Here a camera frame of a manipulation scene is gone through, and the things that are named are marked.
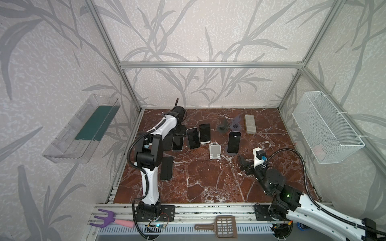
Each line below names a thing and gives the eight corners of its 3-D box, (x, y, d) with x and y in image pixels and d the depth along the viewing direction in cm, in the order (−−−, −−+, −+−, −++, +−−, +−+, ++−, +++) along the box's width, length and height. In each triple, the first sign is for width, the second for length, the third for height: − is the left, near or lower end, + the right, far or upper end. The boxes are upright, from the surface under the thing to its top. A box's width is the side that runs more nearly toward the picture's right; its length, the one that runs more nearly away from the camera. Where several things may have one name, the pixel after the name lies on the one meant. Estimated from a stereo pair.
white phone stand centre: (209, 159, 94) (209, 154, 90) (209, 144, 101) (209, 139, 97) (220, 159, 94) (221, 154, 90) (219, 144, 101) (220, 139, 97)
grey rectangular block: (247, 133, 108) (248, 130, 105) (243, 117, 118) (244, 114, 115) (256, 133, 108) (258, 130, 105) (252, 117, 118) (253, 114, 115)
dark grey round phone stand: (230, 130, 110) (231, 125, 105) (230, 118, 117) (231, 113, 113) (238, 131, 109) (240, 126, 104) (239, 119, 117) (240, 114, 112)
